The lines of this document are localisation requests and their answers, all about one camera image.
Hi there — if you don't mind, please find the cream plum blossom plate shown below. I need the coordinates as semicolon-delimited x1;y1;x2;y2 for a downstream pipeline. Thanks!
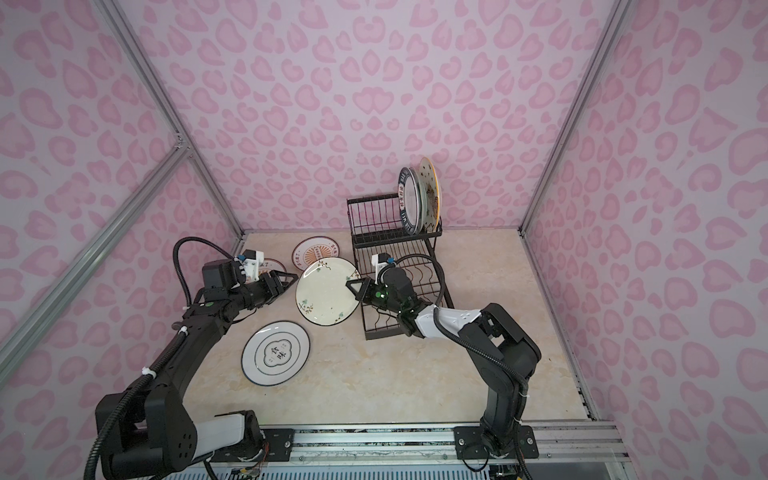
295;257;361;327

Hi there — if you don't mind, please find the aluminium frame diagonal strut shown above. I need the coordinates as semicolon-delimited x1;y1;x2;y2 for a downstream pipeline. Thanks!
1;141;188;385

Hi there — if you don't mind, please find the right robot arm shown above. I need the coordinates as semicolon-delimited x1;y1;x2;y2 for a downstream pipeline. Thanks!
345;265;542;459

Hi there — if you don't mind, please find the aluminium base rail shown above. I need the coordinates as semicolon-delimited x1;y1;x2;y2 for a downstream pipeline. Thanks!
173;422;637;480

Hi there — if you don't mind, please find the white star cat plate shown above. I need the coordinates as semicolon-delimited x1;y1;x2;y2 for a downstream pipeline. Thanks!
418;157;441;233

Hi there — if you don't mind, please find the white plate dark green rim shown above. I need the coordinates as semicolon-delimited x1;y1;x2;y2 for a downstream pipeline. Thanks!
397;167;422;235

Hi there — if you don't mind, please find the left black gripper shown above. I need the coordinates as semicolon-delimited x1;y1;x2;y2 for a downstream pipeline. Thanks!
229;270;298;312

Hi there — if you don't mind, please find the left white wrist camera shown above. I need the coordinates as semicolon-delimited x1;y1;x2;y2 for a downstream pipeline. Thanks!
236;249;264;283

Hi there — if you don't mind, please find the small orange sunburst plate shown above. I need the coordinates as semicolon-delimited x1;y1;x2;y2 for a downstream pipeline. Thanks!
291;236;340;271

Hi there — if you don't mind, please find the large orange sunburst plate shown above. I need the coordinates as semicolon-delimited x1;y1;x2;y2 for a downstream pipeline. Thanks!
259;258;286;275

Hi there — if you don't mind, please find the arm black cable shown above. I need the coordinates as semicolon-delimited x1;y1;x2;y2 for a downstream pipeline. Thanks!
392;253;529;391
172;236;235;307

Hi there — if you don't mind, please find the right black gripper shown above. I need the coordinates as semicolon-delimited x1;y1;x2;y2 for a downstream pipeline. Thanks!
345;277;405;314

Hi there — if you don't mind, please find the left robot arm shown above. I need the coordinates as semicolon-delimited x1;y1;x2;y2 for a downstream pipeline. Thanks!
83;259;298;479

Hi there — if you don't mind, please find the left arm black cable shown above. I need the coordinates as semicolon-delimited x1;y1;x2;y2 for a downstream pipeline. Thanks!
172;236;235;307

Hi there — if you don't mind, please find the mint green flower plate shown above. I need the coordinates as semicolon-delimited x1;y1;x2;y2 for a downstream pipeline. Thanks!
415;172;428;233

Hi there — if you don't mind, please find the black wire dish rack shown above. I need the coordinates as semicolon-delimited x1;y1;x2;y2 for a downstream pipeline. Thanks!
347;193;453;340

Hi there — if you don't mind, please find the white plate black cloud outline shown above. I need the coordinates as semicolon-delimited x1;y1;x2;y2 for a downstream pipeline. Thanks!
241;321;311;387

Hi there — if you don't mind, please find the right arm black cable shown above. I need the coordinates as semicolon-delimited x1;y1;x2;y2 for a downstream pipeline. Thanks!
392;253;529;391

